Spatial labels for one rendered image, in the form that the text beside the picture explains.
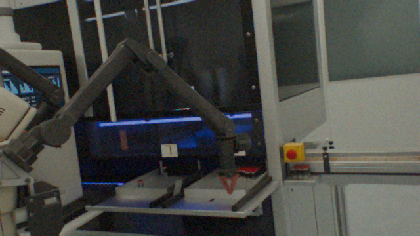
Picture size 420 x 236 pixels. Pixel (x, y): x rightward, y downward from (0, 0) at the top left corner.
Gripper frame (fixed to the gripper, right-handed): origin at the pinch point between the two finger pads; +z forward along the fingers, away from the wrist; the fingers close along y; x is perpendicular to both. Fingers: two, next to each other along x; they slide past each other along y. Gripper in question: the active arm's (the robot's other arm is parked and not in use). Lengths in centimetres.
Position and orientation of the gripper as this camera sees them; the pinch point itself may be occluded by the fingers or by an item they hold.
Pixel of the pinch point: (230, 191)
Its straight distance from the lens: 165.6
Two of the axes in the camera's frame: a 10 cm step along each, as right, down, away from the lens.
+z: 0.9, 9.9, 0.8
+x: -8.9, 0.4, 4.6
